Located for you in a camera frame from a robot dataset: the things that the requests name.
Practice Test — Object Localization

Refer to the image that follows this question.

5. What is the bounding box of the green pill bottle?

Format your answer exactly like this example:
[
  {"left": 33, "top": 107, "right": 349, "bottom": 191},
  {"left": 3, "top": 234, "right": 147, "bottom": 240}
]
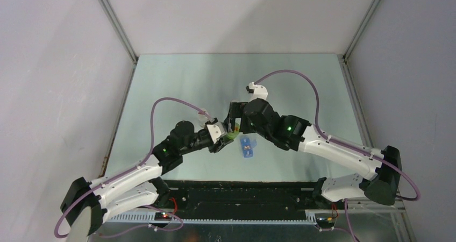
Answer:
[{"left": 226, "top": 123, "right": 240, "bottom": 140}]

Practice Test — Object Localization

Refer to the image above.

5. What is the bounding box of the white bottle orange label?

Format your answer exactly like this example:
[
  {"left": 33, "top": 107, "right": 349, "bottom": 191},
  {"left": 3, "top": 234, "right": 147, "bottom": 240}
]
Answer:
[{"left": 197, "top": 108, "right": 213, "bottom": 127}]

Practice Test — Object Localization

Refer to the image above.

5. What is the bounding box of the blue pill organizer box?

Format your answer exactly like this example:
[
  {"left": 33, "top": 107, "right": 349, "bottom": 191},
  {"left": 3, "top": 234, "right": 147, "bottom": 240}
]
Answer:
[{"left": 240, "top": 136, "right": 257, "bottom": 159}]

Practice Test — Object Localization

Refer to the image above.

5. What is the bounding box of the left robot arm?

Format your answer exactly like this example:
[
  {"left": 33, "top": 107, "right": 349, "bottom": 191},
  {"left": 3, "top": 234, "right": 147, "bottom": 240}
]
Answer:
[{"left": 59, "top": 120, "right": 239, "bottom": 234}]

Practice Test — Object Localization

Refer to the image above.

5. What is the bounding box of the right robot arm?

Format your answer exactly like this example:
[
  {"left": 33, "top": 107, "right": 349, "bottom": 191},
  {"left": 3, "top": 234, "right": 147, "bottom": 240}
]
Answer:
[{"left": 224, "top": 98, "right": 402, "bottom": 209}]

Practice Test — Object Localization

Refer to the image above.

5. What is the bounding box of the left control board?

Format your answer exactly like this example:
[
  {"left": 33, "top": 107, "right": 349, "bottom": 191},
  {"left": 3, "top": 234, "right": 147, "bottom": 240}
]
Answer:
[{"left": 154, "top": 212, "right": 174, "bottom": 221}]

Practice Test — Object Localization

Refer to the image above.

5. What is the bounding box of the control board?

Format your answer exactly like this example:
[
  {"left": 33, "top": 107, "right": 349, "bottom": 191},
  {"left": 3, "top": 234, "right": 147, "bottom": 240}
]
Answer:
[
  {"left": 316, "top": 217, "right": 337, "bottom": 223},
  {"left": 154, "top": 212, "right": 174, "bottom": 221}
]

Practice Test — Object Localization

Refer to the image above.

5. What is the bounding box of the right control board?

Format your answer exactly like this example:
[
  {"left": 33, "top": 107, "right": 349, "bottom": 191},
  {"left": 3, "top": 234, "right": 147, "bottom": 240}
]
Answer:
[{"left": 316, "top": 217, "right": 337, "bottom": 223}]

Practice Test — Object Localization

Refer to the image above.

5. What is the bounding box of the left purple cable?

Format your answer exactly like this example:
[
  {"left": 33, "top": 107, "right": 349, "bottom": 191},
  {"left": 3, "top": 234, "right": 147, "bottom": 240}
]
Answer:
[{"left": 54, "top": 97, "right": 215, "bottom": 239}]

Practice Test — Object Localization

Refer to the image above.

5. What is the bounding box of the purple cable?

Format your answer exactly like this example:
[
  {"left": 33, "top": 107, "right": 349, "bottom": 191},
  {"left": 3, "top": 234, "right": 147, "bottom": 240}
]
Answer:
[
  {"left": 54, "top": 97, "right": 215, "bottom": 239},
  {"left": 253, "top": 69, "right": 421, "bottom": 202}
]

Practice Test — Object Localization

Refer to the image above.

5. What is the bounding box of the right aluminium frame post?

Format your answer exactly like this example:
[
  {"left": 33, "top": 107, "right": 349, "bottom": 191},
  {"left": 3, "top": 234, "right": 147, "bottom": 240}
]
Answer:
[{"left": 342, "top": 0, "right": 382, "bottom": 63}]

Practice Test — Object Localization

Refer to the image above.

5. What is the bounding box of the aluminium frame post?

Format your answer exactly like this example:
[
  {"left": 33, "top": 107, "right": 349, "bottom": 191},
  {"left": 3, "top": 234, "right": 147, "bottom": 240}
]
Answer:
[
  {"left": 342, "top": 0, "right": 382, "bottom": 63},
  {"left": 98, "top": 0, "right": 139, "bottom": 64}
]

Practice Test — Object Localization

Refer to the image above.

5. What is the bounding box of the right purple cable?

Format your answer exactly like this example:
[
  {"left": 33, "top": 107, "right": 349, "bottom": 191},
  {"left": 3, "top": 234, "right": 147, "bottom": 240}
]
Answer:
[{"left": 253, "top": 69, "right": 421, "bottom": 202}]

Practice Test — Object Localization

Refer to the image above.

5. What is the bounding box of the left aluminium frame post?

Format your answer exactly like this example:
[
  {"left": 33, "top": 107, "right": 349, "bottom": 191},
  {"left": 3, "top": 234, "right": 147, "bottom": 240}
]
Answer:
[{"left": 98, "top": 0, "right": 139, "bottom": 64}]

